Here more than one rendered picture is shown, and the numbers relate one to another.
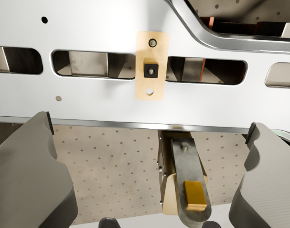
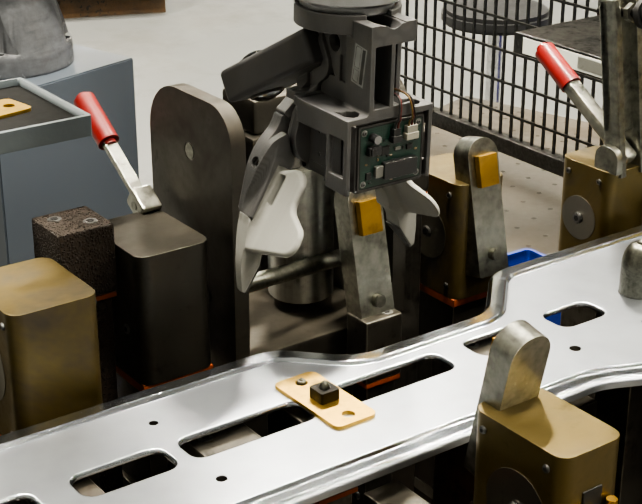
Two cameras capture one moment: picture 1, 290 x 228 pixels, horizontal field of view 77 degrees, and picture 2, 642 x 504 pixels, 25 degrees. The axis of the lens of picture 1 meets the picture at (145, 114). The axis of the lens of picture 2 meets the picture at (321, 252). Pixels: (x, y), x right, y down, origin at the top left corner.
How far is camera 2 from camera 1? 105 cm
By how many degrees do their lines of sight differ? 89
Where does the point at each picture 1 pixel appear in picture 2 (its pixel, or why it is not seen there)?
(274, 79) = not seen: hidden behind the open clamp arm
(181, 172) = (486, 394)
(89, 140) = not seen: outside the picture
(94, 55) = (238, 438)
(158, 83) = (350, 402)
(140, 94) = (338, 420)
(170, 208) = (558, 444)
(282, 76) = not seen: hidden behind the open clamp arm
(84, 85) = (249, 449)
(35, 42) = (151, 442)
